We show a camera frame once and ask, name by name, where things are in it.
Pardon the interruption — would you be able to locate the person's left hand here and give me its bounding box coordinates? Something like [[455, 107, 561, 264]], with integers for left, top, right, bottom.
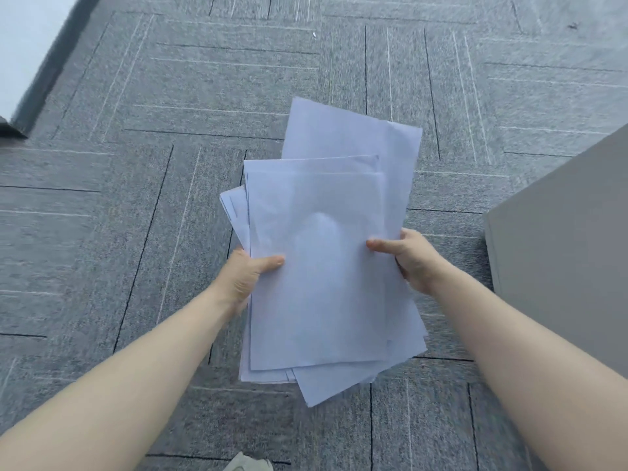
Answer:
[[214, 248, 286, 317]]

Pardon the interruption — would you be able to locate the person's right hand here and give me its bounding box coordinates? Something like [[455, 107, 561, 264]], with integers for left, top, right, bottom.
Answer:
[[366, 228, 452, 296]]

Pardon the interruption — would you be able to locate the stack of white paper sheets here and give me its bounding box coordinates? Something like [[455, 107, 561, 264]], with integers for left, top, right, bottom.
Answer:
[[219, 96, 428, 409]]

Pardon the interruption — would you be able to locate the person's left forearm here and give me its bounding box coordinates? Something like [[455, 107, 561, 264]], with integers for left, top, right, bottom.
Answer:
[[0, 284, 241, 471]]

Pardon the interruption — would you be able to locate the person's right forearm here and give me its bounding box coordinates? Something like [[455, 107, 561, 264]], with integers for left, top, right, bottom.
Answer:
[[426, 267, 628, 471]]

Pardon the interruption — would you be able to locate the grey cabinet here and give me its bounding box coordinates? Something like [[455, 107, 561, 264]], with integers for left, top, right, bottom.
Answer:
[[483, 123, 628, 380]]

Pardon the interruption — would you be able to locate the person's light green shoe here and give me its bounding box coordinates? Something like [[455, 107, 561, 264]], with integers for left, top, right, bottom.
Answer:
[[227, 452, 274, 471]]

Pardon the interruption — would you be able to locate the dark grey furniture corner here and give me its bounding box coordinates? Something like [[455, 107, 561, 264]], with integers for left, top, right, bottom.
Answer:
[[0, 115, 28, 139]]

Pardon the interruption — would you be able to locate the dark grey skirting board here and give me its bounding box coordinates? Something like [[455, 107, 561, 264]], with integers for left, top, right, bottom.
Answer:
[[11, 0, 103, 135]]

